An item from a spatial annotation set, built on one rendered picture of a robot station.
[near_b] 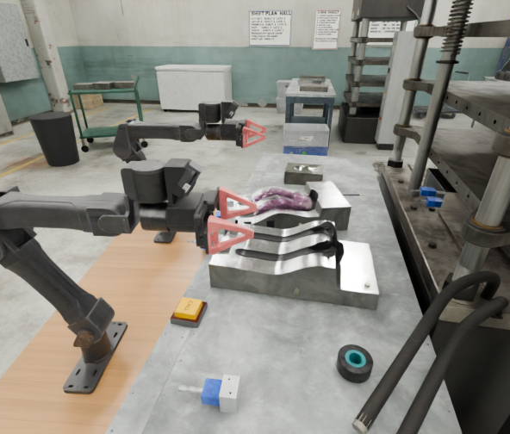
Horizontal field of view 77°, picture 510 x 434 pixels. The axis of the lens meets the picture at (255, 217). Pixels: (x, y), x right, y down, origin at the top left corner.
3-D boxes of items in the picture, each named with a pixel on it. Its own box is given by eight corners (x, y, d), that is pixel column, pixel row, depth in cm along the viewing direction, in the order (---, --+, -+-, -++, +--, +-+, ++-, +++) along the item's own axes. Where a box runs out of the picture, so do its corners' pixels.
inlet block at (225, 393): (176, 406, 69) (173, 391, 66) (183, 384, 73) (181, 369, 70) (237, 413, 67) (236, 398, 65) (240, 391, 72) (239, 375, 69)
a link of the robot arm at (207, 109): (222, 100, 111) (188, 99, 111) (218, 104, 103) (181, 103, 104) (223, 133, 116) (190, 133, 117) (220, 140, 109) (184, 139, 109)
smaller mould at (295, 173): (283, 183, 173) (284, 171, 170) (287, 173, 186) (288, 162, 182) (321, 187, 170) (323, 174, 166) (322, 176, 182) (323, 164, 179)
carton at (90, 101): (72, 108, 759) (67, 90, 740) (88, 104, 813) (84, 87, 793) (90, 109, 753) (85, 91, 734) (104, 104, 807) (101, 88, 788)
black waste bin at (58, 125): (35, 167, 421) (18, 119, 391) (60, 155, 463) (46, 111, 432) (69, 169, 415) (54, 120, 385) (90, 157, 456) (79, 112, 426)
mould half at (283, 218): (225, 237, 127) (223, 212, 122) (223, 207, 150) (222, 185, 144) (347, 230, 132) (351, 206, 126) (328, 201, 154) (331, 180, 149)
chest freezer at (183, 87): (233, 108, 777) (232, 65, 731) (226, 114, 711) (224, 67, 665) (173, 105, 797) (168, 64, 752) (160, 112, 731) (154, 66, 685)
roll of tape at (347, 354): (330, 357, 79) (332, 348, 78) (358, 350, 81) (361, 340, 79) (346, 387, 73) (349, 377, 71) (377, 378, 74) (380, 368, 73)
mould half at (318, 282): (210, 287, 102) (207, 251, 95) (231, 242, 124) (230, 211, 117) (375, 310, 93) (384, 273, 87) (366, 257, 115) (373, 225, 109)
